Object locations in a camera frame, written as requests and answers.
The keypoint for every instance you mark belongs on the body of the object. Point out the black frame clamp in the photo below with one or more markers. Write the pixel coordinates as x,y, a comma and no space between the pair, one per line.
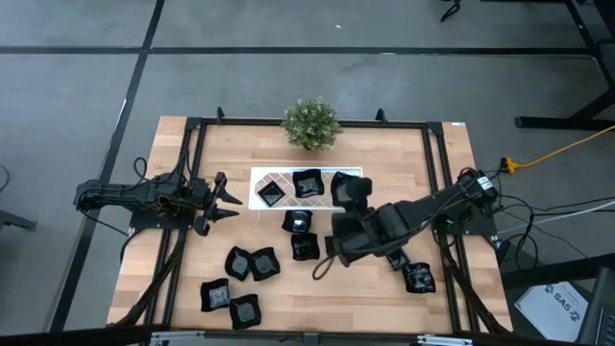
220,115
381,116

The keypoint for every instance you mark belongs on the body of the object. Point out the black laptop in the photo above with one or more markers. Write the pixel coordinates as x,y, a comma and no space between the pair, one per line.
600,312

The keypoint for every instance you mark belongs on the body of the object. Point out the grey chair base leg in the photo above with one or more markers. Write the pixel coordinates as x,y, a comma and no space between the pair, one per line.
17,221

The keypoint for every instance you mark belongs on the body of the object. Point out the wavy-edged black mini plate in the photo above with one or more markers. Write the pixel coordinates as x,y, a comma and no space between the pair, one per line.
214,294
245,311
308,183
264,264

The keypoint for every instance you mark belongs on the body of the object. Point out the glossy black mini plate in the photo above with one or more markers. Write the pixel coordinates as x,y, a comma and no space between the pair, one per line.
271,193
238,263
340,190
419,278
297,222

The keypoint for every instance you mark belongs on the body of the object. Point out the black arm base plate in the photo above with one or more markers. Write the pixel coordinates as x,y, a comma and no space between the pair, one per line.
480,228
144,222

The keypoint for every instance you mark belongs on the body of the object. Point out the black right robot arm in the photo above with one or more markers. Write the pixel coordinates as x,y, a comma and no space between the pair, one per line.
423,206

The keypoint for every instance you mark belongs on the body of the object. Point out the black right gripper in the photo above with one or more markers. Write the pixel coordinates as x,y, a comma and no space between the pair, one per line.
361,190

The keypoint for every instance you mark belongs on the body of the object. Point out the silver metal bracket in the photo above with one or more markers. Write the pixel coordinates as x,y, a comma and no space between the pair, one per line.
178,339
444,341

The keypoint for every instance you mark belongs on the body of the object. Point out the white paper sheet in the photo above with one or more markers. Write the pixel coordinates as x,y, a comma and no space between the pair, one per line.
548,312

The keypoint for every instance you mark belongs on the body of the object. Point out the black desk leg frame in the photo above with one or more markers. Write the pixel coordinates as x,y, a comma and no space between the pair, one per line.
562,122

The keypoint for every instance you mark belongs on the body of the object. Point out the black aluminium table frame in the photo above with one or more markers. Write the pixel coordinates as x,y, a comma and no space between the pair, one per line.
384,124

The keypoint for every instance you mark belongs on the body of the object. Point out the black front beam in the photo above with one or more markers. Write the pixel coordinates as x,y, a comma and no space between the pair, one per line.
72,336

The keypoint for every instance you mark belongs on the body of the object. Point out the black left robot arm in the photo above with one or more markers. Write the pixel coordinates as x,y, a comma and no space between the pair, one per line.
120,197

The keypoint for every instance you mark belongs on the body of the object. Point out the green potted plant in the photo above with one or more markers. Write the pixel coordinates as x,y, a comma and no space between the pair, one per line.
312,124

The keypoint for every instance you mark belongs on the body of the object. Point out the flat-rimmed square black plate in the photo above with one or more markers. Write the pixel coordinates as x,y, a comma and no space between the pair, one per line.
304,247

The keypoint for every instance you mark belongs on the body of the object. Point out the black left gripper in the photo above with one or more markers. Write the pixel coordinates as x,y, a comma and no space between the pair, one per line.
204,202

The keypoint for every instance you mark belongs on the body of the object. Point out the black desk beam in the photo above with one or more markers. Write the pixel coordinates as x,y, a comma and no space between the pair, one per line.
552,274

